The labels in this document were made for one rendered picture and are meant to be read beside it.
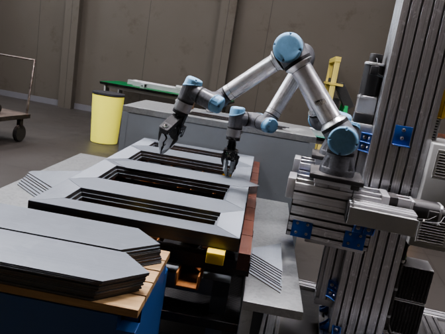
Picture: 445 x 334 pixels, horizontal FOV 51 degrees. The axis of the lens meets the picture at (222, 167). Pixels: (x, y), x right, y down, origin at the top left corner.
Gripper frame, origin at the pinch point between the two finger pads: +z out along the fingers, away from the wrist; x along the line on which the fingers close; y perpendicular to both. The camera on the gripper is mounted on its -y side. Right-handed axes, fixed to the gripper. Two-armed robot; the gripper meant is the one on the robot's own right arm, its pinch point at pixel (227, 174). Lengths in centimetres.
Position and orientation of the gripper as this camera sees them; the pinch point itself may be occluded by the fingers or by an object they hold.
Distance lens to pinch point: 244.2
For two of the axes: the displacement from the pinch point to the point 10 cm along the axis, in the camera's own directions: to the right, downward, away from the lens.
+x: 9.8, 1.7, -0.6
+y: -1.0, 2.0, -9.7
